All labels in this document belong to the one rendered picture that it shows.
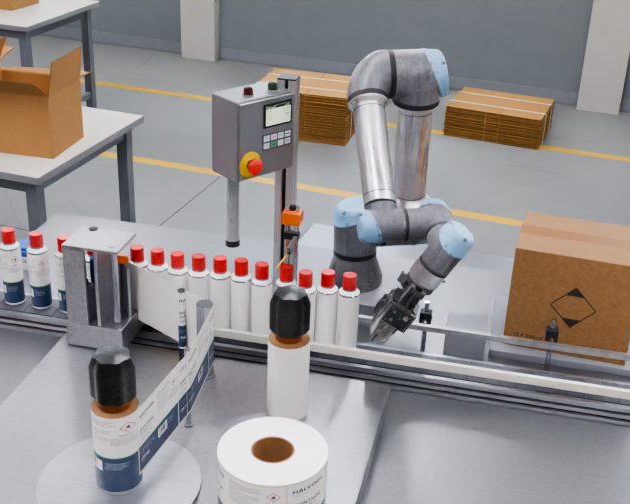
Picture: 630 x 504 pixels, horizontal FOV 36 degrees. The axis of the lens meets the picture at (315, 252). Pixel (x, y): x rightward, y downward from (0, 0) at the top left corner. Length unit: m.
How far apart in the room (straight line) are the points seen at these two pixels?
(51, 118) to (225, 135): 1.66
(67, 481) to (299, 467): 0.47
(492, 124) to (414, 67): 4.19
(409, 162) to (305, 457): 0.96
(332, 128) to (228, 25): 2.13
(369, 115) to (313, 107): 3.98
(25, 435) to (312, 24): 6.09
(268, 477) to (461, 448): 0.57
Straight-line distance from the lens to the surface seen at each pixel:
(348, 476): 1.98
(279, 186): 2.34
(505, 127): 6.52
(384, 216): 2.19
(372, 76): 2.34
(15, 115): 3.86
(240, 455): 1.78
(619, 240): 2.52
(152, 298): 2.34
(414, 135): 2.44
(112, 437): 1.84
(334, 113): 6.25
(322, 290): 2.28
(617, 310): 2.45
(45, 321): 2.54
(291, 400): 2.07
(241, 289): 2.32
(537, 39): 7.49
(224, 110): 2.20
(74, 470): 2.00
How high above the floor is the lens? 2.12
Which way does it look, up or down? 26 degrees down
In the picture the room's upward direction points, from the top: 2 degrees clockwise
